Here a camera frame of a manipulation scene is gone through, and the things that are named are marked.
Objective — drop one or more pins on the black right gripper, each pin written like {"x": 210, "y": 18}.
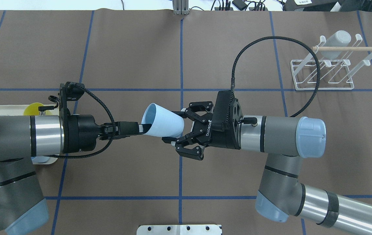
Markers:
{"x": 219, "y": 138}

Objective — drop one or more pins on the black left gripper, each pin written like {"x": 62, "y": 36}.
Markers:
{"x": 81, "y": 133}

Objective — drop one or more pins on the cream plastic tray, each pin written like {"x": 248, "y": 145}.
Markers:
{"x": 17, "y": 110}

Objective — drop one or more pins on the white wire cup rack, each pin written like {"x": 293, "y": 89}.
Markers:
{"x": 334, "y": 74}

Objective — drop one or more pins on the aluminium frame post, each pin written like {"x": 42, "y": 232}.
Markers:
{"x": 180, "y": 7}

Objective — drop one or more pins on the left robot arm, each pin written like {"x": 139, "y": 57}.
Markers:
{"x": 23, "y": 207}

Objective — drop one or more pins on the light blue plastic cup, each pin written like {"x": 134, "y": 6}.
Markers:
{"x": 164, "y": 123}

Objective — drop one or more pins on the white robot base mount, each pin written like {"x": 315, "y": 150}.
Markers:
{"x": 196, "y": 229}

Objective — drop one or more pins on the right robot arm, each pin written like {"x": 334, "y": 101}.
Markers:
{"x": 221, "y": 188}

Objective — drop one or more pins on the yellow plastic cup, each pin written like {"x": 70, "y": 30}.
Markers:
{"x": 33, "y": 109}

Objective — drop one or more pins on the grey plastic cup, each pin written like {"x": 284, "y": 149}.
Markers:
{"x": 338, "y": 39}

